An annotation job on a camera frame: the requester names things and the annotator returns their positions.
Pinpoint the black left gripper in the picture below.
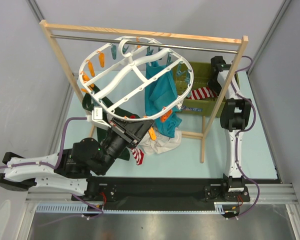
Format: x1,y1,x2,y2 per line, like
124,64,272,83
96,117,155,176

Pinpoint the orange clothespin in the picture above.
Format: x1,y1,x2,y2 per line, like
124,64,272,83
148,127,157,141
160,109,173,123

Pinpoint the red white striped santa sock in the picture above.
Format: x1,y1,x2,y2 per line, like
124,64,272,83
128,114,145,166

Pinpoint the white round clip hanger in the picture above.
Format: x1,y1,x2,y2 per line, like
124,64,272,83
77,36,195,120

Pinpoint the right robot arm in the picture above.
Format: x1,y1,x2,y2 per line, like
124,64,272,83
215,77,252,202

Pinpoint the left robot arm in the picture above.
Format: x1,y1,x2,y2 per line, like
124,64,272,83
0,117,154,200

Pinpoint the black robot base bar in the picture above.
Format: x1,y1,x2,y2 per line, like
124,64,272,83
81,176,250,202

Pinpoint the olive green plastic basket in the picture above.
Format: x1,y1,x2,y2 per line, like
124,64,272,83
172,59,231,117

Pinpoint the teal cloth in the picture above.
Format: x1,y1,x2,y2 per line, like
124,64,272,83
144,70,182,138

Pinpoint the metal hanging rod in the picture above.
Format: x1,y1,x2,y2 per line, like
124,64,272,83
51,34,238,54

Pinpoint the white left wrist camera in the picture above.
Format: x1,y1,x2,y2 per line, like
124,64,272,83
86,106,110,130

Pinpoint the wooden drying rack frame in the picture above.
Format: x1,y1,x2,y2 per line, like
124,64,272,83
39,19,249,163

